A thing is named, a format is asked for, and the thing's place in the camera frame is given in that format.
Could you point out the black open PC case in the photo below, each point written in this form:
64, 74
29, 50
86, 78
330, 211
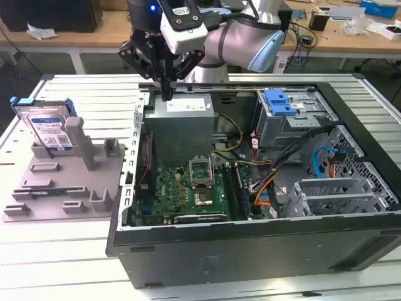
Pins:
219, 251

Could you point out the grey plastic parts rack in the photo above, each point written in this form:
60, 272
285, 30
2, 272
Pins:
72, 175

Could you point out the small brown box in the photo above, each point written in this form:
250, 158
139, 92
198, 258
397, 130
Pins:
318, 22

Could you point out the dark RAM stick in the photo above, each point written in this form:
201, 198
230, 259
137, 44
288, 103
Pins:
53, 190

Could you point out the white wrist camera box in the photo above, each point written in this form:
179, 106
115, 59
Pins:
188, 37

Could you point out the wooden desk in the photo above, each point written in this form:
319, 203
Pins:
94, 34

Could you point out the black computer tower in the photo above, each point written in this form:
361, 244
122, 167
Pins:
50, 15

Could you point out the grey power supply unit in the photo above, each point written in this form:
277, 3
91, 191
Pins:
178, 131

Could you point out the blue cardboard box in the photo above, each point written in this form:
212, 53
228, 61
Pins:
380, 7

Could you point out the crumpled white paper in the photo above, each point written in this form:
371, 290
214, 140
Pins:
40, 31

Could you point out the clear plastic bag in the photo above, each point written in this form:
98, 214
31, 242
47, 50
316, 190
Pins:
354, 26

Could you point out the black RAM slot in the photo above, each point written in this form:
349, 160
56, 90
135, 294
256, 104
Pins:
229, 191
234, 191
239, 191
245, 192

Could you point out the grey metal drive cage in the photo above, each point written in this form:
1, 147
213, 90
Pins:
282, 131

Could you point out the CPU socket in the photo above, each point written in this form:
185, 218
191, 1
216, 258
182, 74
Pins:
203, 197

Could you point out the black graphics card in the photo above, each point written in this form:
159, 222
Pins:
200, 218

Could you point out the hard disk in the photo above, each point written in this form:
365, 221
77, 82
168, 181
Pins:
47, 125

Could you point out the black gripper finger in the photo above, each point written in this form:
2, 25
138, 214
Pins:
189, 66
134, 58

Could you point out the blue plastic drive latch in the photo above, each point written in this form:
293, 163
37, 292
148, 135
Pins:
279, 103

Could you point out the green Dell motherboard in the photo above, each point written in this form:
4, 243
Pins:
169, 188

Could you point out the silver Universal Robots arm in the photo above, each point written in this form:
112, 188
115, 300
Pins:
238, 40

